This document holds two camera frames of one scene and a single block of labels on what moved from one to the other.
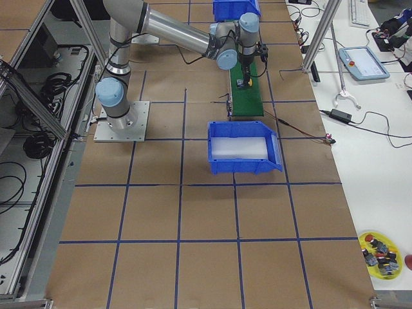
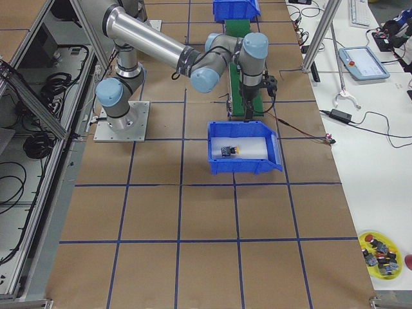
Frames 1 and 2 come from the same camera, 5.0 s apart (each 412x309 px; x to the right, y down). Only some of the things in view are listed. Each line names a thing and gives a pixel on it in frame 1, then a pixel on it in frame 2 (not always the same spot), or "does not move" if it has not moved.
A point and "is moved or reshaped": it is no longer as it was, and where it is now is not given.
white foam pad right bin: x=238 y=148 does not move
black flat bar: x=315 y=72 does not move
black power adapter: x=340 y=115 does not move
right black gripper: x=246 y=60 → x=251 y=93
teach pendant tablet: x=363 y=64 does not move
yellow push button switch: x=240 y=83 is moved or reshaped
